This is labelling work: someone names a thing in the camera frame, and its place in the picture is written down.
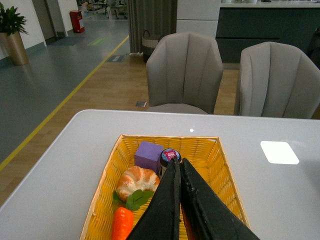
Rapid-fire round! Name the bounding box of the purple foam cube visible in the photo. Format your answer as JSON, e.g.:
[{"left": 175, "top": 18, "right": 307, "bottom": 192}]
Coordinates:
[{"left": 134, "top": 141, "right": 164, "bottom": 174}]

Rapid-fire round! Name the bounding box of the dark grey counter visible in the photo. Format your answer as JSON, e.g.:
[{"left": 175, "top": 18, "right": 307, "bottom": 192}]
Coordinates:
[{"left": 215, "top": 2, "right": 320, "bottom": 63}]

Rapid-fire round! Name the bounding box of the white cabinet column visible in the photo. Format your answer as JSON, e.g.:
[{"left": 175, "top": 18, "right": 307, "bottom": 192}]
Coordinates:
[{"left": 176, "top": 0, "right": 221, "bottom": 38}]

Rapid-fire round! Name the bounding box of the yellow woven basket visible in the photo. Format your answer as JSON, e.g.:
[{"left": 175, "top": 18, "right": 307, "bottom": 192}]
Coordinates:
[{"left": 79, "top": 134, "right": 249, "bottom": 240}]

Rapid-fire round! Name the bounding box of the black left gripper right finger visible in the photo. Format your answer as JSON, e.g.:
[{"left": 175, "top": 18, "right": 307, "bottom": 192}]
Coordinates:
[{"left": 180, "top": 158, "right": 258, "bottom": 240}]

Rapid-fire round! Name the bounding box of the grey chair right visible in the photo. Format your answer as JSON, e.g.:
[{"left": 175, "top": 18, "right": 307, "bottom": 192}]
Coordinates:
[{"left": 233, "top": 42, "right": 320, "bottom": 119}]

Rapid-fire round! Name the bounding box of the toy croissant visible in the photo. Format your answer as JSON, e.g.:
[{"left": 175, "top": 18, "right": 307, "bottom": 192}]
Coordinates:
[{"left": 115, "top": 165, "right": 160, "bottom": 202}]

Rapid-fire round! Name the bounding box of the small dark jar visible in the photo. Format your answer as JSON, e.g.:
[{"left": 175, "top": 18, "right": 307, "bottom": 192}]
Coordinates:
[{"left": 158, "top": 148, "right": 182, "bottom": 179}]

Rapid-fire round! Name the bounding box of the potted plant gold planter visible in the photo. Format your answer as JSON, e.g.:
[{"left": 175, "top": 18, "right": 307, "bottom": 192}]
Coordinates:
[{"left": 0, "top": 2, "right": 30, "bottom": 66}]

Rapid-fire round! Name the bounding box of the grey chair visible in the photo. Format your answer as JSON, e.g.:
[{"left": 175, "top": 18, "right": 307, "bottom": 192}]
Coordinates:
[
  {"left": 233, "top": 42, "right": 320, "bottom": 119},
  {"left": 146, "top": 32, "right": 224, "bottom": 114}
]

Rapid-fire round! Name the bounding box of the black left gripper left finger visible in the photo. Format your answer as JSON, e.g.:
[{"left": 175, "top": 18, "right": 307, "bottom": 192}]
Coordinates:
[{"left": 127, "top": 158, "right": 181, "bottom": 240}]

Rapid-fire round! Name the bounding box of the grey chair left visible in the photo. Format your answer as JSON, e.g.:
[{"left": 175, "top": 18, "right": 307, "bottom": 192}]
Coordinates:
[{"left": 146, "top": 32, "right": 224, "bottom": 114}]

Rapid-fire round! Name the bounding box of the woven laundry basket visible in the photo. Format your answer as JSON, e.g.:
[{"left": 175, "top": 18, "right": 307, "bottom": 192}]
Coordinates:
[{"left": 142, "top": 29, "right": 164, "bottom": 63}]

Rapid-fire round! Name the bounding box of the orange toy carrot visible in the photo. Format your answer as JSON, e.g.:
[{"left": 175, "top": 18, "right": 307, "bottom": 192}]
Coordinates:
[{"left": 111, "top": 189, "right": 154, "bottom": 240}]

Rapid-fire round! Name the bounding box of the red bin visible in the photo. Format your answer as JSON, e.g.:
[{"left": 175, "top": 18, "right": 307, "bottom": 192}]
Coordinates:
[{"left": 69, "top": 10, "right": 85, "bottom": 33}]

